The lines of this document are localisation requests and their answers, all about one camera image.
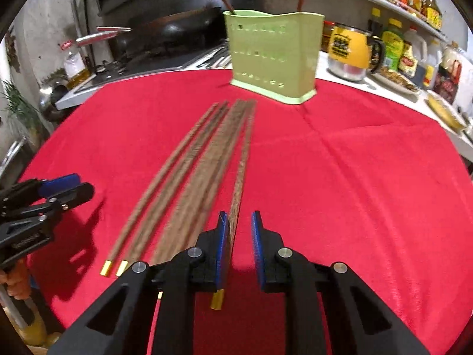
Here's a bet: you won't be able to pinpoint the green plastic utensil holder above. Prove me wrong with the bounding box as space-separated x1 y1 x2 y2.
223 10 326 105

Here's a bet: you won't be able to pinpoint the steel pot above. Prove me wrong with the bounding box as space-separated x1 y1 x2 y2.
39 81 69 119

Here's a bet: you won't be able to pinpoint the black wok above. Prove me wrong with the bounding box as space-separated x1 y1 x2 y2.
76 5 226 50

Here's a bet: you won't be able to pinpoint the cooking oil bottle red cap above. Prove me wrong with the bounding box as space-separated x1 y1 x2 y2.
59 40 91 82

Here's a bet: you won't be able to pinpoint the yellow bowl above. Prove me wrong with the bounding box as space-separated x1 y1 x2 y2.
427 92 468 132

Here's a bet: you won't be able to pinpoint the green leafy vegetables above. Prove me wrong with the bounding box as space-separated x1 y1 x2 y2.
0 79 38 134

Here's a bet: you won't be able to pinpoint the black cooktop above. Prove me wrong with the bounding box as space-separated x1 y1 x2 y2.
74 39 228 89

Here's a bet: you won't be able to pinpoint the plate with food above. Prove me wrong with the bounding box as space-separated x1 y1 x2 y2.
377 67 422 95

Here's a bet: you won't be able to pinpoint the person's left hand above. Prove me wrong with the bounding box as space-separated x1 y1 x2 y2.
0 259 33 299

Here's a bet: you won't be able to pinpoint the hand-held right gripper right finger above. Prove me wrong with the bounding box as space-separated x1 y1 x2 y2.
251 210 431 355

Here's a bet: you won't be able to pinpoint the white bottle yellow label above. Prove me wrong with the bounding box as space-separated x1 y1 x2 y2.
421 39 442 89

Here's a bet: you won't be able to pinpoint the red packet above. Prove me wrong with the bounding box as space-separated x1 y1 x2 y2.
432 61 462 106

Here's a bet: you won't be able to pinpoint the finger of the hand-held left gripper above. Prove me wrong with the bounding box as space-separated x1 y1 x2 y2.
0 182 95 237
0 173 82 215

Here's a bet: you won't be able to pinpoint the metal kitchen tongs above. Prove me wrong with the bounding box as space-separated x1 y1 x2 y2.
201 45 232 69

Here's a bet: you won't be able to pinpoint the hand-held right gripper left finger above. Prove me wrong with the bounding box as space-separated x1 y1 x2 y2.
44 211 235 355

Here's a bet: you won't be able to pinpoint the dark bottle yellow cap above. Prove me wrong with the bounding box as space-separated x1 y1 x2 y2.
370 7 384 39

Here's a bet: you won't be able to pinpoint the green plastic bottle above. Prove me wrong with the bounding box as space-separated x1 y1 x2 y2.
380 18 405 72

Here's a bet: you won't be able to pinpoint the red table cloth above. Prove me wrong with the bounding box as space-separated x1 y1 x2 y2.
17 67 473 355

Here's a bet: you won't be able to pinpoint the yellow steel jug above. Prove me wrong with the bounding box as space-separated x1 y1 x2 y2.
327 24 387 82

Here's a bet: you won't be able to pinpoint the glass jar red lid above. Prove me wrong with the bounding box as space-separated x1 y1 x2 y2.
321 20 336 53

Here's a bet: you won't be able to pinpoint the brown sauce bottle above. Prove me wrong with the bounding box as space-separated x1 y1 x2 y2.
421 0 443 30

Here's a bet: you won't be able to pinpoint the white bottle red label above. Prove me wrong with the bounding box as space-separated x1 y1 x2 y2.
401 26 422 78

